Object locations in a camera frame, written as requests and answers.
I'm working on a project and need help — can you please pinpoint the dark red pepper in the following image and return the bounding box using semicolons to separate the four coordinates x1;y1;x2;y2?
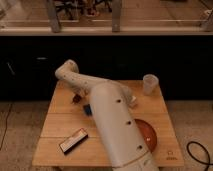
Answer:
72;94;82;103

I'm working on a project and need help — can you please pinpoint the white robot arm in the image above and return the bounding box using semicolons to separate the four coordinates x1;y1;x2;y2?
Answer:
55;59;159;171

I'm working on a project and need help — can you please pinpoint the black rectangular box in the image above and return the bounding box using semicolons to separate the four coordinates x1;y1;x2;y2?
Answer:
59;128;88;154

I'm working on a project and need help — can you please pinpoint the wooden table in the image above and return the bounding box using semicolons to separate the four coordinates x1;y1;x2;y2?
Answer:
32;80;184;168

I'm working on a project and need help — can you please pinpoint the clear plastic cup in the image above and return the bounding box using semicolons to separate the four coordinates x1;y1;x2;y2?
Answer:
143;74;159;95

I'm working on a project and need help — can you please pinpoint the red round plate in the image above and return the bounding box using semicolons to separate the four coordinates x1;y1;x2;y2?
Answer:
135;119;157;152

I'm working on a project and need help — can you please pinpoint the black cable on floor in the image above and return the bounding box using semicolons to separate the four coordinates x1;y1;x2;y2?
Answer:
185;140;213;171

